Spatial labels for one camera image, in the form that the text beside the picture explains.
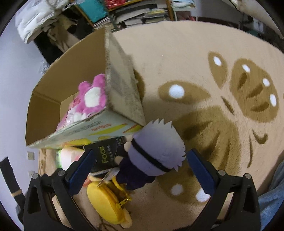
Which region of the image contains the pink roll plush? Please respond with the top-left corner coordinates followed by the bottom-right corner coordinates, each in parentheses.
top-left (59, 147), bottom-right (84, 170)

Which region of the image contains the wooden bookshelf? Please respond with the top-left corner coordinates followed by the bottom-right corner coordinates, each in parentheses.
top-left (72, 1), bottom-right (175, 32)

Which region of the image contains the upper wall socket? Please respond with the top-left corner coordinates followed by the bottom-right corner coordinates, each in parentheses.
top-left (27, 151), bottom-right (35, 161)

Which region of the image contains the beige trench coat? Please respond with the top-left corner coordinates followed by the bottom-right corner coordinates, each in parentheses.
top-left (47, 15), bottom-right (80, 53)

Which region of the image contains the yellow plush toy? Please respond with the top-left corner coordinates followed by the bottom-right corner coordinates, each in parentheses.
top-left (87, 175), bottom-right (132, 229)

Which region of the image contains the teal gift bag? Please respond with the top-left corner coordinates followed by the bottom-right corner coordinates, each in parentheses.
top-left (78, 0), bottom-right (107, 23)

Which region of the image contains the white puffer jacket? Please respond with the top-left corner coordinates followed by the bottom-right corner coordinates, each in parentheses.
top-left (15, 0), bottom-right (69, 44)

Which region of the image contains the green tissue pack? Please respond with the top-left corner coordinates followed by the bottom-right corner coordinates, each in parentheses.
top-left (55, 150), bottom-right (63, 168)

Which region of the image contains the lower wall socket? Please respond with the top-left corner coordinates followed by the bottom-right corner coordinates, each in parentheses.
top-left (28, 170), bottom-right (35, 178)

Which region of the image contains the cardboard box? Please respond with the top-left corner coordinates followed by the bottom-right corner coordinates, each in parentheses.
top-left (26, 28), bottom-right (145, 149)

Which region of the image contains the purple haired plush doll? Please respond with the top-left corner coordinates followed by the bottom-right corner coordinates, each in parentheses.
top-left (115, 119), bottom-right (186, 190)

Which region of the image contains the pink plush toy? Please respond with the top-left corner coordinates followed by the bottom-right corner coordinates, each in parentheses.
top-left (76, 74), bottom-right (107, 117)

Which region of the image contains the black Face tissue pack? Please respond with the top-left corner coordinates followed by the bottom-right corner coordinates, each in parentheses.
top-left (84, 136), bottom-right (128, 175)

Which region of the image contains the stack of books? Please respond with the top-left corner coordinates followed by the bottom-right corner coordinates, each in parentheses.
top-left (93, 17), bottom-right (115, 31)

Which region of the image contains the wall socket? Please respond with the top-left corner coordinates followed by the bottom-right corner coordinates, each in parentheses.
top-left (27, 151), bottom-right (35, 161)
top-left (28, 170), bottom-right (35, 178)

